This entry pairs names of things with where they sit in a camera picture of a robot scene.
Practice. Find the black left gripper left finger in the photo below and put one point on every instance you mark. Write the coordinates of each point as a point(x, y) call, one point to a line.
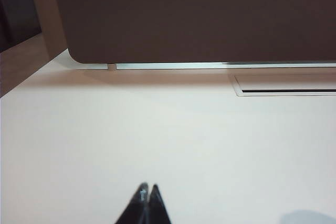
point(136, 208)

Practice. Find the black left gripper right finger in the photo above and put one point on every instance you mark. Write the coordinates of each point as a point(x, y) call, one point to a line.
point(157, 208)

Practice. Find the brown desk partition panel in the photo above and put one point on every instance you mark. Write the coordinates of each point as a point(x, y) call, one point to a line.
point(197, 16)

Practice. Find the beige building pillar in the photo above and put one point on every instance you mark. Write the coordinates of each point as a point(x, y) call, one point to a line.
point(50, 11)

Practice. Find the aluminium partition base rail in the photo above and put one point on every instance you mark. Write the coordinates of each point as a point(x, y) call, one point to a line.
point(168, 65)

